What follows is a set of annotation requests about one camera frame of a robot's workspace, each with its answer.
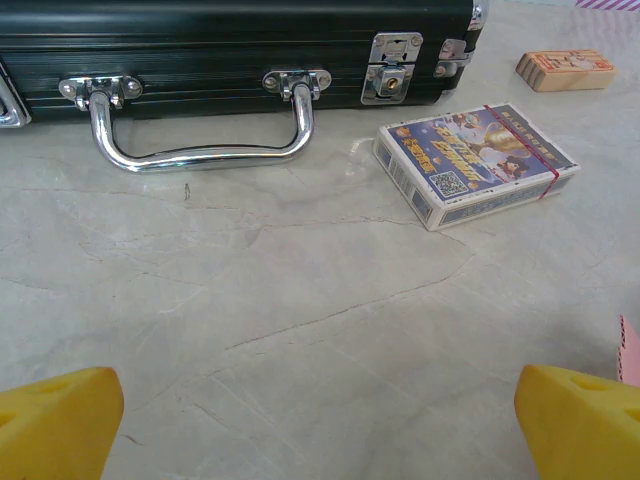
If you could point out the red rubber band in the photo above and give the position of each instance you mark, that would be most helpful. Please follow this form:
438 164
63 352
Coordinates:
520 138

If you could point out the wooden block orange print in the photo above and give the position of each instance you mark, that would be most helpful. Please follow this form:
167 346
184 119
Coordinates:
565 70

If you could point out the black aluminium carry case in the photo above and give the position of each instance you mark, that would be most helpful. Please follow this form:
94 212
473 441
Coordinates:
200 45

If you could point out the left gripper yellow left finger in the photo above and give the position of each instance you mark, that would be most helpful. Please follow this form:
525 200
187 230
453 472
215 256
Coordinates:
55 425

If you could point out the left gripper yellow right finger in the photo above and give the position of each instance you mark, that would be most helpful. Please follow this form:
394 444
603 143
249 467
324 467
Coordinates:
580 430

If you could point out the blue playing card box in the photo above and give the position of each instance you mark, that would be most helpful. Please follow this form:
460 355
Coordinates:
470 165

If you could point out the pink paper box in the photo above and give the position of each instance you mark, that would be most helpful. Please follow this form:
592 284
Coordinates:
631 355

